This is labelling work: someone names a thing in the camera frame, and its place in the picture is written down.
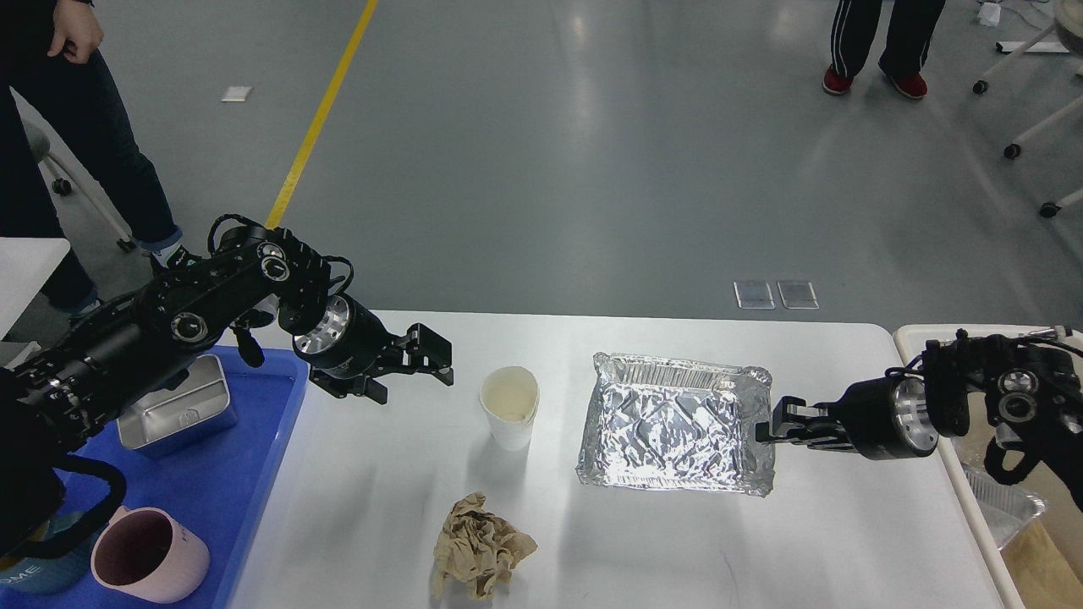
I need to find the blue plastic tray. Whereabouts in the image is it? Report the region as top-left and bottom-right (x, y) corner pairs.
(79, 347), (308, 608)

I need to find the dark blue mug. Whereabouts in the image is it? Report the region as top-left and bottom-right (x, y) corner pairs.
(1, 535), (97, 596)

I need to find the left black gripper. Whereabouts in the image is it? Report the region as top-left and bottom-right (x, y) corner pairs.
(293, 294), (455, 405)

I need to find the walking person in tracksuit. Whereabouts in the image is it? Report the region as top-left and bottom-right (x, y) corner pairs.
(822, 0), (948, 102)

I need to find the white paper cup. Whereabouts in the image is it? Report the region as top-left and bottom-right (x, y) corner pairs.
(479, 366), (542, 452)

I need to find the beige plastic waste bin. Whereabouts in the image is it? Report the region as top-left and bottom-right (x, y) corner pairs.
(893, 324), (1083, 609)

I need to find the aluminium foil tray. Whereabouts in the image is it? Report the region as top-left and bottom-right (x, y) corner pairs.
(576, 352), (775, 497)

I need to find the clear floor plate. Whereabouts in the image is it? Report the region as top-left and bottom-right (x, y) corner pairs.
(734, 280), (775, 310)
(775, 280), (821, 310)

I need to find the white chair base with castors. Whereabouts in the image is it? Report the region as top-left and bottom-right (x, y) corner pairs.
(971, 1), (1082, 219)

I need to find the right clear floor plate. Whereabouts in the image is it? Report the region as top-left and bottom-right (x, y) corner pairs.
(775, 280), (821, 310)

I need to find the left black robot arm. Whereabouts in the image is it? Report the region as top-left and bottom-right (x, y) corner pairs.
(1, 213), (454, 559)

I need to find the white side table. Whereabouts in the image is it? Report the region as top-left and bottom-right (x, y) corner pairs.
(1, 238), (70, 337)

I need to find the crumpled brown paper napkin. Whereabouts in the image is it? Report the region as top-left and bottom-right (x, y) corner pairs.
(430, 492), (538, 601)

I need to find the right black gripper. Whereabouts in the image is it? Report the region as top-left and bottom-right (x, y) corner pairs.
(756, 376), (939, 459)

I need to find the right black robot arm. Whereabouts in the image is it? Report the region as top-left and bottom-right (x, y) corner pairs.
(755, 326), (1082, 504)

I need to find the foil tray in bin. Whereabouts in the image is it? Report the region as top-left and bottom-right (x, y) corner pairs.
(962, 464), (1047, 550)

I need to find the small steel rectangular tin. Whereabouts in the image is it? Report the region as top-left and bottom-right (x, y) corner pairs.
(117, 354), (239, 458)

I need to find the pink mug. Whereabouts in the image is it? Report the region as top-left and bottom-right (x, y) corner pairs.
(90, 506), (212, 604)

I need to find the standing person's hand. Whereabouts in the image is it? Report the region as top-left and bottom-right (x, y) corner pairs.
(47, 0), (104, 65)

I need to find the standing person in jeans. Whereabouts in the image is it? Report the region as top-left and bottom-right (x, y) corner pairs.
(1, 1), (200, 273)

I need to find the left clear floor plate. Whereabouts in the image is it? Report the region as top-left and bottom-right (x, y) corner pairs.
(734, 280), (775, 310)

